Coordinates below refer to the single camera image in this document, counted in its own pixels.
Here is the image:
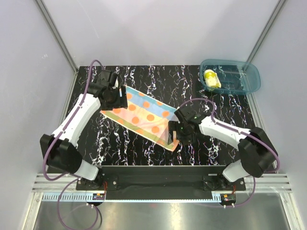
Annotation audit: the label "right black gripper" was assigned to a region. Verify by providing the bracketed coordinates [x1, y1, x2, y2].
[167, 121, 195, 146]

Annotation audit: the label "orange blue patterned towel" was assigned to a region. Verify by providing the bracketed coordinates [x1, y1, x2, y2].
[101, 86, 178, 151]

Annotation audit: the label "yellow crocodile towel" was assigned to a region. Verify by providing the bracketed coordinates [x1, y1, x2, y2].
[204, 69, 221, 89]

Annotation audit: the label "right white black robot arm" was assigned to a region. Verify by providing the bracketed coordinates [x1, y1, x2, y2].
[168, 106, 278, 191]

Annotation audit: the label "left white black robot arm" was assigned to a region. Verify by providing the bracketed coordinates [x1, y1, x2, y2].
[40, 70, 128, 190]

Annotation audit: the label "blue transparent plastic bin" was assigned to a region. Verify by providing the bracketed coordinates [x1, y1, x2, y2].
[199, 59, 261, 95]

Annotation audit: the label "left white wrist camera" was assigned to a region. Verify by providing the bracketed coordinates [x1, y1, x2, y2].
[112, 77, 119, 89]

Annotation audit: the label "left aluminium frame post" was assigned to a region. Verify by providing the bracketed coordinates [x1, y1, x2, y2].
[34, 0, 79, 73]

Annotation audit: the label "aluminium frame post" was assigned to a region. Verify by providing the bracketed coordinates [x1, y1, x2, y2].
[34, 0, 79, 73]
[246, 0, 287, 63]

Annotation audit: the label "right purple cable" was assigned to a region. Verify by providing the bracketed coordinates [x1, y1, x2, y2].
[178, 98, 281, 207]

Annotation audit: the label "purple cable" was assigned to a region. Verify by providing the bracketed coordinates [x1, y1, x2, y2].
[178, 98, 281, 207]
[42, 59, 104, 230]

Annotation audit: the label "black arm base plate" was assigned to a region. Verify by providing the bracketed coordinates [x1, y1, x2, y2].
[76, 165, 248, 201]

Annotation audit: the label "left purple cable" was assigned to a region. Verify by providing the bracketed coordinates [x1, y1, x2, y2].
[42, 59, 104, 230]

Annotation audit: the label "aluminium rail with slots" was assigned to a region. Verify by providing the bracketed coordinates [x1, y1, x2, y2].
[32, 174, 292, 203]

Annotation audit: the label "right aluminium frame post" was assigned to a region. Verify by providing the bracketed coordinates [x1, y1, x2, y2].
[246, 0, 287, 63]

